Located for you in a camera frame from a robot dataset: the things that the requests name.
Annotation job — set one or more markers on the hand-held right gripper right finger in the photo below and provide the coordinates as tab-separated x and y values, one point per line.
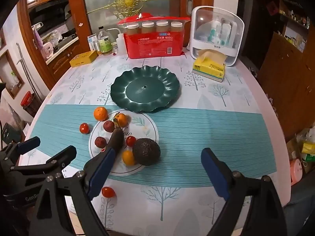
214	174

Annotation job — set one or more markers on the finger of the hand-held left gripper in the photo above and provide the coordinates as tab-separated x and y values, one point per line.
64	155
29	144

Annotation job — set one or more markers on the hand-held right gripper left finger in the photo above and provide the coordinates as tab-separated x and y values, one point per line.
101	174

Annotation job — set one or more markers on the oblong cherry tomato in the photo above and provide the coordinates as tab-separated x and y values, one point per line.
108	192

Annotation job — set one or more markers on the small smooth orange kumquat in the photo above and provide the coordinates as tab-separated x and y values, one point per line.
128	157

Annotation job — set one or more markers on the overripe dark banana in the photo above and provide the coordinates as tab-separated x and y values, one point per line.
117	137

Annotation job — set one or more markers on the round cherry tomato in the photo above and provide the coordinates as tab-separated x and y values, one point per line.
130	140

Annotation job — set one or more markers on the dark avocado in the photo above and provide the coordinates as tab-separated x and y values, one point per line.
146	151

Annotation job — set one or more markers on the dark green scalloped plate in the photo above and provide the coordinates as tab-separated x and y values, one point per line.
145	89

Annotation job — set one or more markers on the red basket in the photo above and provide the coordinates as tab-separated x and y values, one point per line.
27	99

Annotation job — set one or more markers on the orange mandarin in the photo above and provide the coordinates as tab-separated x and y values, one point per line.
100	113

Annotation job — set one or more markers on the small orange with stem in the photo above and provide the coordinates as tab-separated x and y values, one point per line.
121	119

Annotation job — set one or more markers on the tree print tablecloth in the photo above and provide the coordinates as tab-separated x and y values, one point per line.
196	95

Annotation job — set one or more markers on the pink container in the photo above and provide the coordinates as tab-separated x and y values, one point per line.
295	170

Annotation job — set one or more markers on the yellow green packet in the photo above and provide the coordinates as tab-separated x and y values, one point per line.
307	151

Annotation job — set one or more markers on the pink kitchen appliance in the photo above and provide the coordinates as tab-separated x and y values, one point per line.
48	49

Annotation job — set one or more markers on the flat yellow box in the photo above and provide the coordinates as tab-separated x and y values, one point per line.
83	58

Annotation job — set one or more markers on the yellow tissue pack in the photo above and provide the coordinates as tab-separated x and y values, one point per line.
209	70

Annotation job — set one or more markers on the purple cloth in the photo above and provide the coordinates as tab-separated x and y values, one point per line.
37	39

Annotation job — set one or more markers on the metal can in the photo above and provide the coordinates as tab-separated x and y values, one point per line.
97	48

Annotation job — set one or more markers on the glass bottle green label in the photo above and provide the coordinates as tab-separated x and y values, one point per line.
105	45

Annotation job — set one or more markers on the white blue carton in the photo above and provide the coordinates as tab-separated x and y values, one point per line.
91	40

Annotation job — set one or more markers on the small glass jar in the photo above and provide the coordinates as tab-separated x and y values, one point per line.
114	47

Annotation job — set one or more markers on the white squeeze bottle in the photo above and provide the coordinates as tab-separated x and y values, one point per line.
121	43

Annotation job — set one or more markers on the teal white bottle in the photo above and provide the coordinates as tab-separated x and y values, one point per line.
213	36

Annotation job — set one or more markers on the red paper cup package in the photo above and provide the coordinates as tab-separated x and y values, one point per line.
157	46

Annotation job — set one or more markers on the white clear storage organizer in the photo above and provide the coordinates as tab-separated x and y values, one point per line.
196	29

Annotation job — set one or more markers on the frosted glass door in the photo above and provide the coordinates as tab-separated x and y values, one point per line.
157	17

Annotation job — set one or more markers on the dark wooden shelf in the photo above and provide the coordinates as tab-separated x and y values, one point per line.
295	22

